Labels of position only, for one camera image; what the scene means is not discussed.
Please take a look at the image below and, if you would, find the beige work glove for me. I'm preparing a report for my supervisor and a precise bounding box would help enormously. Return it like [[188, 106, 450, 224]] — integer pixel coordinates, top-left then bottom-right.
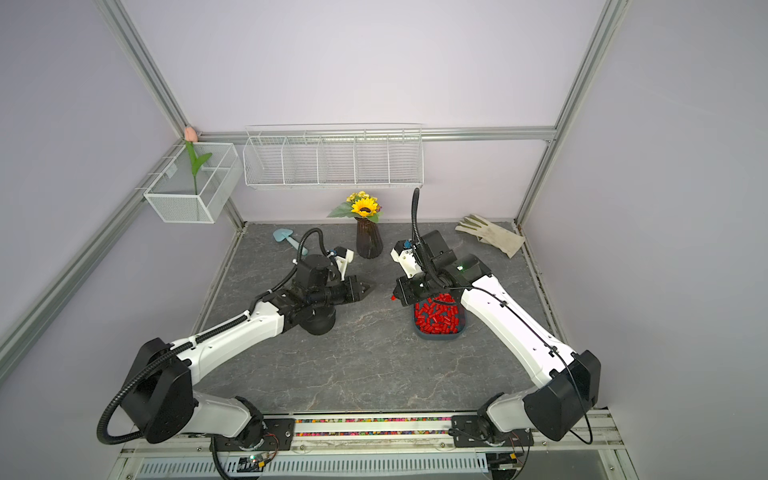
[[455, 214, 525, 258]]

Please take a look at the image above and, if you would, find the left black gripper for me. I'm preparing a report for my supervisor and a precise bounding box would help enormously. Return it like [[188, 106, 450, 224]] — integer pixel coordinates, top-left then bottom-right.
[[310, 274, 377, 308]]

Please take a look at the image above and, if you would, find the black dome screw fixture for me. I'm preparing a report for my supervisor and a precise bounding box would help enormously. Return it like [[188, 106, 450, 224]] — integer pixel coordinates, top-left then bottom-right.
[[297, 306, 336, 336]]

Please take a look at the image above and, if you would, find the dark ribbed vase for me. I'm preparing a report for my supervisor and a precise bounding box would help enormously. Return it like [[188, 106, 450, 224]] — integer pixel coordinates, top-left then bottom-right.
[[356, 218, 383, 259]]

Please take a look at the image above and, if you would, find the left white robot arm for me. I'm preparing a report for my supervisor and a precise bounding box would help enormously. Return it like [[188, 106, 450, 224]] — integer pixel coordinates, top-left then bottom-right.
[[97, 247, 372, 449]]

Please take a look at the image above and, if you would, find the yellow sunflower bouquet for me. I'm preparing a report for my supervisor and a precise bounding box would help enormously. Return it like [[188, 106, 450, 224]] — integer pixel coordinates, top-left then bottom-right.
[[327, 191, 382, 223]]

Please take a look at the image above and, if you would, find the white wire wall shelf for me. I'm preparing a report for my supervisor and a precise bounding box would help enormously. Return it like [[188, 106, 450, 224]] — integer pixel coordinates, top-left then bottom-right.
[[243, 123, 425, 189]]

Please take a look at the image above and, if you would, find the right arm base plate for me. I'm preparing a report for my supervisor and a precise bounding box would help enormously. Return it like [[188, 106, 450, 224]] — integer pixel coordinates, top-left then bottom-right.
[[448, 413, 534, 448]]

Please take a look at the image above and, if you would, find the right black cable loop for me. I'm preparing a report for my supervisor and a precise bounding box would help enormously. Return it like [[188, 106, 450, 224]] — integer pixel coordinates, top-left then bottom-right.
[[410, 187, 428, 253]]

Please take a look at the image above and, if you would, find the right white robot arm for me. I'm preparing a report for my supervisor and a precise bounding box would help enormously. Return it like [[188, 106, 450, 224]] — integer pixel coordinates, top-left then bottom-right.
[[391, 230, 602, 441]]

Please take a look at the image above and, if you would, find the left black corrugated cable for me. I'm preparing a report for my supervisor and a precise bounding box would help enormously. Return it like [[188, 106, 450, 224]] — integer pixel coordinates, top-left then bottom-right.
[[95, 341, 193, 446]]

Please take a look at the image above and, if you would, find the teal handled small tool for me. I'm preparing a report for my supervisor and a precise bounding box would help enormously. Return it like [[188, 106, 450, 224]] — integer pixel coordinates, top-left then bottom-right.
[[273, 228, 308, 255]]

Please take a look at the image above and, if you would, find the teal plastic tray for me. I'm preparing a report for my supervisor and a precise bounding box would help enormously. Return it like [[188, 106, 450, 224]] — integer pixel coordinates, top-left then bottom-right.
[[411, 293, 469, 341]]

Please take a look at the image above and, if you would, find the white mesh wall basket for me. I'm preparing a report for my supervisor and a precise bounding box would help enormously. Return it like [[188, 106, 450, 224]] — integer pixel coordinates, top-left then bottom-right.
[[144, 142, 244, 224]]

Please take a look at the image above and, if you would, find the pile of red sleeves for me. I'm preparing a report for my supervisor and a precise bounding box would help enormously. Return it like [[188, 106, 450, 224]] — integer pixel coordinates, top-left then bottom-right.
[[413, 293, 462, 335]]

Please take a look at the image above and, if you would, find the artificial pink tulip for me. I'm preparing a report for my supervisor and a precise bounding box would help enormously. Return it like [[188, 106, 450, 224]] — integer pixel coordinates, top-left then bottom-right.
[[184, 126, 212, 195]]

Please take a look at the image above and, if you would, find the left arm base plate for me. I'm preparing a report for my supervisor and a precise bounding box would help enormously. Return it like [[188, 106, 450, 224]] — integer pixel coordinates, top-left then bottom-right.
[[213, 417, 296, 452]]

